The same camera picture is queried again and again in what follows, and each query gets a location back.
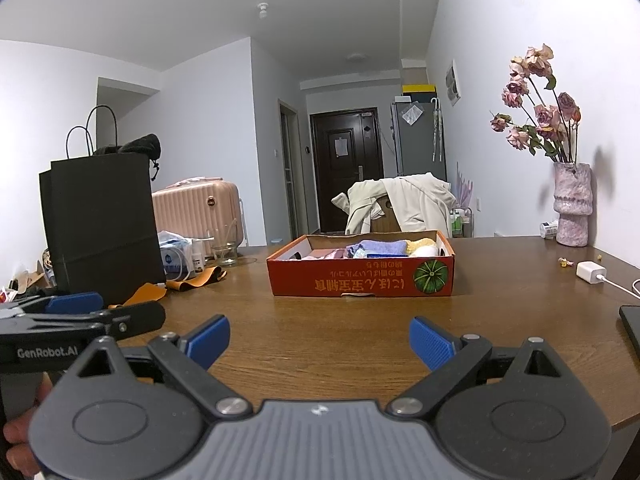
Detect wooden chair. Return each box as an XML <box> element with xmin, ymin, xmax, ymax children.
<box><xmin>370</xmin><ymin>197</ymin><xmax>401</xmax><ymax>234</ymax></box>

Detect yellow and black box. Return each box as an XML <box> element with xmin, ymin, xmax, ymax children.
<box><xmin>401</xmin><ymin>82</ymin><xmax>437</xmax><ymax>104</ymax></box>

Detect grey refrigerator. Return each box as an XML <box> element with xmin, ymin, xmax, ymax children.
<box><xmin>391</xmin><ymin>101</ymin><xmax>447</xmax><ymax>179</ymax></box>

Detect beige coat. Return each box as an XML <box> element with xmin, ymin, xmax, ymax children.
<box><xmin>331</xmin><ymin>172</ymin><xmax>457</xmax><ymax>236</ymax></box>

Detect person's left hand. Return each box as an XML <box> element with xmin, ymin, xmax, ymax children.
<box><xmin>2</xmin><ymin>374</ymin><xmax>56</xmax><ymax>471</ymax></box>

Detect white folded umbrella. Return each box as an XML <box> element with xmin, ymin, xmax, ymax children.
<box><xmin>431</xmin><ymin>99</ymin><xmax>446</xmax><ymax>162</ymax></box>

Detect pink layered sponge block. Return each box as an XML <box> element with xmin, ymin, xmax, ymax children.
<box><xmin>305</xmin><ymin>247</ymin><xmax>349</xmax><ymax>261</ymax></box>

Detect white charger cable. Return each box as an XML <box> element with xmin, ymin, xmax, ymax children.
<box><xmin>600</xmin><ymin>275</ymin><xmax>640</xmax><ymax>302</ymax></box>

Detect white and yellow alpaca plush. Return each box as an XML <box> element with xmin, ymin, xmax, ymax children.
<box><xmin>405</xmin><ymin>237</ymin><xmax>444</xmax><ymax>261</ymax></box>

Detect purple cloth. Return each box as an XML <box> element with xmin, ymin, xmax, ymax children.
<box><xmin>357</xmin><ymin>240</ymin><xmax>409</xmax><ymax>257</ymax></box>

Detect pink textured vase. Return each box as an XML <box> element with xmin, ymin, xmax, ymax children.
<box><xmin>552</xmin><ymin>161</ymin><xmax>592</xmax><ymax>248</ymax></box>

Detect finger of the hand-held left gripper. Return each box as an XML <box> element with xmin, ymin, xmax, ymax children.
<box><xmin>0</xmin><ymin>301</ymin><xmax>166</xmax><ymax>342</ymax></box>
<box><xmin>0</xmin><ymin>291</ymin><xmax>105</xmax><ymax>317</ymax></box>

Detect wire rack with bottles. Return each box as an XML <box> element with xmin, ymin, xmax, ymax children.
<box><xmin>449</xmin><ymin>206</ymin><xmax>474</xmax><ymax>239</ymax></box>

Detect pink ribbed suitcase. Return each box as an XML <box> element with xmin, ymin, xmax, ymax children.
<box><xmin>151</xmin><ymin>176</ymin><xmax>242</xmax><ymax>249</ymax></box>

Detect orange and black strap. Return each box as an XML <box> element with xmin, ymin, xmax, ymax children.
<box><xmin>107</xmin><ymin>266</ymin><xmax>229</xmax><ymax>311</ymax></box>

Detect white charger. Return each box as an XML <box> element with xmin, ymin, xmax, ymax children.
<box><xmin>576</xmin><ymin>260</ymin><xmax>608</xmax><ymax>284</ymax></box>

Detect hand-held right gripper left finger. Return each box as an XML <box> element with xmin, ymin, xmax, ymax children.
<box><xmin>64</xmin><ymin>315</ymin><xmax>253</xmax><ymax>420</ymax></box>

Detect clear plastic bag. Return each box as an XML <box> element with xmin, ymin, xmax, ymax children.
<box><xmin>157</xmin><ymin>230</ymin><xmax>196</xmax><ymax>281</ymax></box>

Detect red cardboard box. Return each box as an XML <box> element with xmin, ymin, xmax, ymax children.
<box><xmin>266</xmin><ymin>230</ymin><xmax>456</xmax><ymax>299</ymax></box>

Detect black drawstring cloth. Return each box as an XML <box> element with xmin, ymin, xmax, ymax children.
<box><xmin>92</xmin><ymin>133</ymin><xmax>164</xmax><ymax>181</ymax></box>

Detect dark entrance door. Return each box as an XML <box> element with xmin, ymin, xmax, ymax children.
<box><xmin>310</xmin><ymin>107</ymin><xmax>385</xmax><ymax>234</ymax></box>

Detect grey interior door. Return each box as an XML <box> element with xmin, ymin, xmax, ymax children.
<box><xmin>278</xmin><ymin>100</ymin><xmax>306</xmax><ymax>244</ymax></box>

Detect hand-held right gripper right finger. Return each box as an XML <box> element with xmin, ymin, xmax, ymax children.
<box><xmin>389</xmin><ymin>316</ymin><xmax>570</xmax><ymax>418</ymax></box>

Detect dried pink roses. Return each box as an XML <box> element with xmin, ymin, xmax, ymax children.
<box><xmin>490</xmin><ymin>43</ymin><xmax>582</xmax><ymax>165</ymax></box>

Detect purple wall sticker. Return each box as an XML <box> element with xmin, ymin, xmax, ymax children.
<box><xmin>455</xmin><ymin>161</ymin><xmax>474</xmax><ymax>209</ymax></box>

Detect clear glass cup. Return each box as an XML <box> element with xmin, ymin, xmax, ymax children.
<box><xmin>210</xmin><ymin>222</ymin><xmax>239</xmax><ymax>267</ymax></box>

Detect black paper bag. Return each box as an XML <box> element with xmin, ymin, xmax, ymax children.
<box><xmin>40</xmin><ymin>105</ymin><xmax>167</xmax><ymax>295</ymax></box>

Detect wall picture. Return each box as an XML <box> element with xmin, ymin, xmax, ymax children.
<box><xmin>445</xmin><ymin>59</ymin><xmax>461</xmax><ymax>107</ymax></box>

